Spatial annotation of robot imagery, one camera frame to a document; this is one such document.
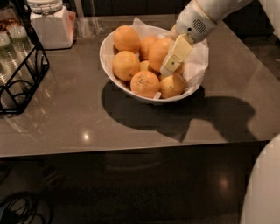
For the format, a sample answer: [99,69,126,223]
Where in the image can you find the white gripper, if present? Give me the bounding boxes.
[160,0,217,76]

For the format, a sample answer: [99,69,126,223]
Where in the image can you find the large orange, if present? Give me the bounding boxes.
[148,38,172,72]

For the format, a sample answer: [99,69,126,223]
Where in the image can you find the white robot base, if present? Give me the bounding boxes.
[240,135,280,224]

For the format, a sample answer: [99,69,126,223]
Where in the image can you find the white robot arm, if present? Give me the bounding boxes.
[160,0,252,76]

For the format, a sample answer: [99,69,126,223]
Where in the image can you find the white ceramic bowl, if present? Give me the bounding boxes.
[98,24,204,106]

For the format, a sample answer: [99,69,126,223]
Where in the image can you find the orange upper middle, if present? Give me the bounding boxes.
[139,35,158,60]

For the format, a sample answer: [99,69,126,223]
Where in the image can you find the white paper liner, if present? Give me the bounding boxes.
[128,17,209,105]

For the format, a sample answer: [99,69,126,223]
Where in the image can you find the small orange centre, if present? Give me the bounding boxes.
[140,60,154,72]

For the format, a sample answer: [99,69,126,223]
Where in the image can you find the orange front right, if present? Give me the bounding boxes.
[159,73,186,99]

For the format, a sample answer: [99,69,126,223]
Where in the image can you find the orange top left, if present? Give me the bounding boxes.
[113,25,141,53]

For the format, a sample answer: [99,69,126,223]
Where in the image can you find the orange front centre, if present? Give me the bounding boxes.
[130,71,160,98]

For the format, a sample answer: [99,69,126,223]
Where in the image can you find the orange left middle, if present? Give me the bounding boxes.
[112,51,140,81]

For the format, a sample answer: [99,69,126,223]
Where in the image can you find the clear plastic stand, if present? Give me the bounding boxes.
[74,0,101,39]

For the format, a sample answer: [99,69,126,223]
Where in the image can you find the white lidded jar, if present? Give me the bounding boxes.
[27,0,75,50]

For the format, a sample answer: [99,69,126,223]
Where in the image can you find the glass jar in rack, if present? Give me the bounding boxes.
[8,25,35,70]

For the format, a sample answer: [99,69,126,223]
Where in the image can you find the glass jar front rack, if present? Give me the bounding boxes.
[0,32,28,91]

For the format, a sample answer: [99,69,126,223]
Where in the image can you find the black wire rack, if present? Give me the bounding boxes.
[0,0,50,114]

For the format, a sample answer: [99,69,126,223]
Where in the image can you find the black floor cables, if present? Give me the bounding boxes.
[0,191,54,224]

